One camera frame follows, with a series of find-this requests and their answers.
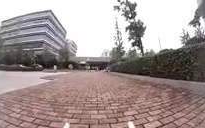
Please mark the low dark building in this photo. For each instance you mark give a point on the low dark building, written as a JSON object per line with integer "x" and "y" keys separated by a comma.
{"x": 90, "y": 62}

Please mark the red brick path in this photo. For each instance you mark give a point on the red brick path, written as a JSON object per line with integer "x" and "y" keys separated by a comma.
{"x": 100, "y": 96}

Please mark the tall thin tree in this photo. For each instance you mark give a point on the tall thin tree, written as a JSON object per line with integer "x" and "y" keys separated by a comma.
{"x": 134, "y": 28}

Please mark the robot's own part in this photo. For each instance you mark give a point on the robot's own part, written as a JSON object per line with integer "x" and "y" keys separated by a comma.
{"x": 66, "y": 125}
{"x": 131, "y": 125}

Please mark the green hedge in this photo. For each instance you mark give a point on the green hedge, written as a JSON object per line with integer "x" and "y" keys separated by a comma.
{"x": 170, "y": 63}

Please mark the grey striped office building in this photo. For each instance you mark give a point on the grey striped office building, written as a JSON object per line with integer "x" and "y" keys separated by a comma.
{"x": 33, "y": 35}

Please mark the grey kerb strip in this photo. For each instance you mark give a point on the grey kerb strip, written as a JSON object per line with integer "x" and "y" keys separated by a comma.
{"x": 176, "y": 84}

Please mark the pale concrete pavement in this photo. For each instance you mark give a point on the pale concrete pavement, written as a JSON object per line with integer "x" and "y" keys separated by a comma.
{"x": 13, "y": 80}

